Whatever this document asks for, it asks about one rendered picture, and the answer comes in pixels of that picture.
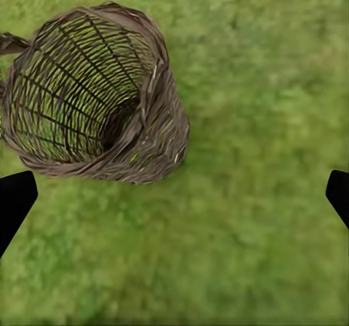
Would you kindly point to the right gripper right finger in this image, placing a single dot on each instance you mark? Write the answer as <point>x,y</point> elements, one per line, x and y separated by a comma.
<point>337,193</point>

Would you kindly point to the wicker basket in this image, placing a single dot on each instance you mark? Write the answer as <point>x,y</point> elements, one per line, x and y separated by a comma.
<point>122,74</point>

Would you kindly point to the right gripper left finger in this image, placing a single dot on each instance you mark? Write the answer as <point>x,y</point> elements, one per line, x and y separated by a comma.
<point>18,192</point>

